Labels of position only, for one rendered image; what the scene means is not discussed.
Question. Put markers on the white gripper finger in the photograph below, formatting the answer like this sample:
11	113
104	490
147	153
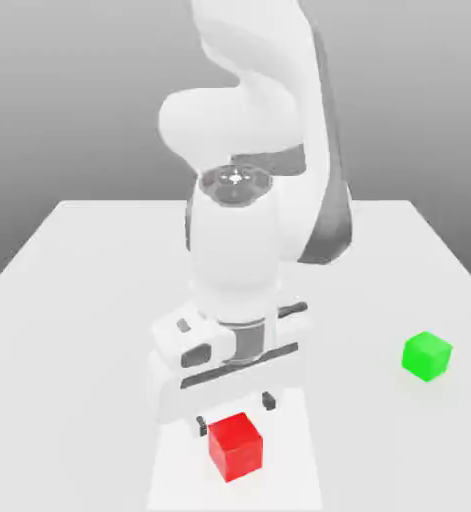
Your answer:
269	400
200	427

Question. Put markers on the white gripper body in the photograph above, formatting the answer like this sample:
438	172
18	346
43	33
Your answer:
239	380

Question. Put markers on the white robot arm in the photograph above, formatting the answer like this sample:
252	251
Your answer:
235	248

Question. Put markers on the small red cube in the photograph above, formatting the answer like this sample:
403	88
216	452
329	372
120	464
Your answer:
235	446

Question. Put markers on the small green cube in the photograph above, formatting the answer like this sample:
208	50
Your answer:
426	355

